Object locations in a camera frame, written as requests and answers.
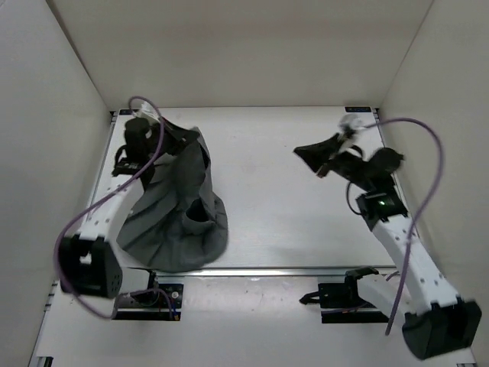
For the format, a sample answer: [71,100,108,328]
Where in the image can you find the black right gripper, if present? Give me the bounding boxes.
[293,134,373,193]

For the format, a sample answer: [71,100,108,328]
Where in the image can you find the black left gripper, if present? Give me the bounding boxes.
[149,114,201,157]

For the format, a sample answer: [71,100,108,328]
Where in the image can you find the grey pleated skirt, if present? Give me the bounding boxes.
[117,127,228,273]

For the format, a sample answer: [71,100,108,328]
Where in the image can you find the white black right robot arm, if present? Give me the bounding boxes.
[293,135,482,360]

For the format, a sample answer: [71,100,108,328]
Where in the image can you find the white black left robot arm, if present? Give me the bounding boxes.
[54,117,199,304]

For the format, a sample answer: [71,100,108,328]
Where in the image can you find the blue label sticker right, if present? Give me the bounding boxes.
[345,106,372,113]

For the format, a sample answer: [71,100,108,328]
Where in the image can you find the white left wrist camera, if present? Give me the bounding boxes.
[133,102,160,125]

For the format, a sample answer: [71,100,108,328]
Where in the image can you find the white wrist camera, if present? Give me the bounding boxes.
[338,113,364,153]
[133,102,160,125]

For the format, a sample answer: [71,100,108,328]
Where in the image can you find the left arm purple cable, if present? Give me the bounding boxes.
[55,96,180,321]

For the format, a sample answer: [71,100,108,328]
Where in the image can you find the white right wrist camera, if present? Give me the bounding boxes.
[338,113,364,153]

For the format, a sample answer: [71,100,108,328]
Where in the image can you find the aluminium table edge rail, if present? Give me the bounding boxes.
[125,266,402,279]

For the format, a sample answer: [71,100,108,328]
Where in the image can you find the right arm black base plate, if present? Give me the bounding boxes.
[318,283,387,324]

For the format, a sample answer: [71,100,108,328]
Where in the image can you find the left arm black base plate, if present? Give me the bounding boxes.
[114,283,184,322]

